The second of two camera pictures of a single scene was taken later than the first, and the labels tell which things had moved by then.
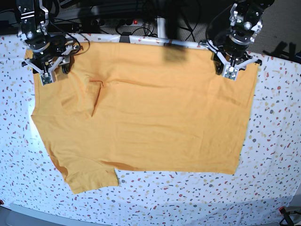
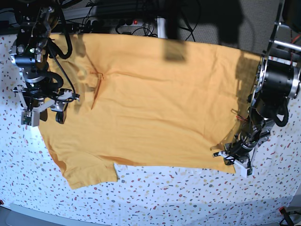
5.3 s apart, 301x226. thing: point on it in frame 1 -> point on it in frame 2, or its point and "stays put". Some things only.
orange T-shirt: x=142 y=106 stays put
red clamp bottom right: x=287 y=217 stays put
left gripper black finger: x=66 y=68 -> x=60 y=116
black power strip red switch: x=116 y=23 stays put
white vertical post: x=161 y=27 stays put
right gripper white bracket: x=221 y=63 -> x=246 y=172
